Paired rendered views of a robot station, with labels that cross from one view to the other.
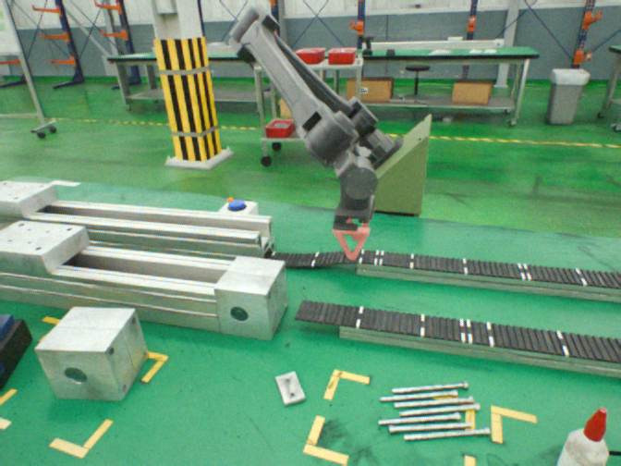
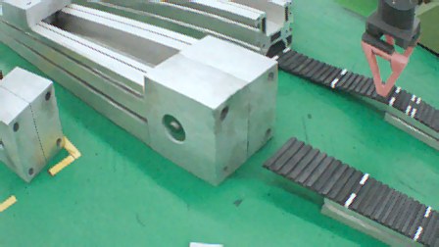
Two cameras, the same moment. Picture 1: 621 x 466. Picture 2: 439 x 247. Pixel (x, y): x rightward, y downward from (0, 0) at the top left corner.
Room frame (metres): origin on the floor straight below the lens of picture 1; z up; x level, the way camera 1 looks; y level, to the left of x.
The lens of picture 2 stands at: (0.21, -0.07, 1.13)
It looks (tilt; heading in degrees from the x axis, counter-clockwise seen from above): 39 degrees down; 24
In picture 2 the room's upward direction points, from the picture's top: 1 degrees counter-clockwise
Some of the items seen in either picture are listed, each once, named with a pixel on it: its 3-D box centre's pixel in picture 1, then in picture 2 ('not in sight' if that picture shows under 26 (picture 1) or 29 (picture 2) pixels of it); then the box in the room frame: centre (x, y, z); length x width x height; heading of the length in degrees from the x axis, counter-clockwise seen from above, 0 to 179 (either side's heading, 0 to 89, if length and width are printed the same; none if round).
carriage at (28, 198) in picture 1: (15, 202); not in sight; (0.95, 0.72, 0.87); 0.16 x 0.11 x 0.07; 75
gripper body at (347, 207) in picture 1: (355, 195); (396, 7); (0.73, -0.09, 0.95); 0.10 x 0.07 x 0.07; 165
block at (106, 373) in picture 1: (101, 346); (24, 117); (0.48, 0.32, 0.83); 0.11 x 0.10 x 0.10; 174
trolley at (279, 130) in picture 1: (307, 104); not in sight; (3.92, -0.03, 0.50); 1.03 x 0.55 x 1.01; 82
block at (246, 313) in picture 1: (256, 292); (219, 100); (0.60, 0.10, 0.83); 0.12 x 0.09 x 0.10; 165
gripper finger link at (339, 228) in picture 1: (353, 234); (388, 60); (0.70, -0.08, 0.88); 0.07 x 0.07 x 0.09; 75
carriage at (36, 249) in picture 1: (35, 251); (34, 6); (0.70, 0.53, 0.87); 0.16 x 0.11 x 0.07; 75
